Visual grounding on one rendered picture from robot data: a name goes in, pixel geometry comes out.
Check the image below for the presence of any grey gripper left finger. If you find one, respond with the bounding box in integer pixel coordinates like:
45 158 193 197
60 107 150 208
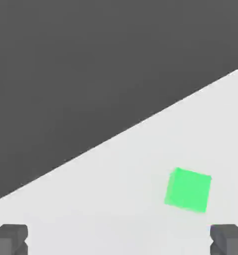
0 224 29 255

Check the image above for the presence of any small green cube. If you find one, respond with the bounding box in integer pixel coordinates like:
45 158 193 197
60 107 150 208
164 167 212 214

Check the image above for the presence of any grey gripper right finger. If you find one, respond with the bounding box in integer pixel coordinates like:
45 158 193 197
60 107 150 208
210 224 238 255

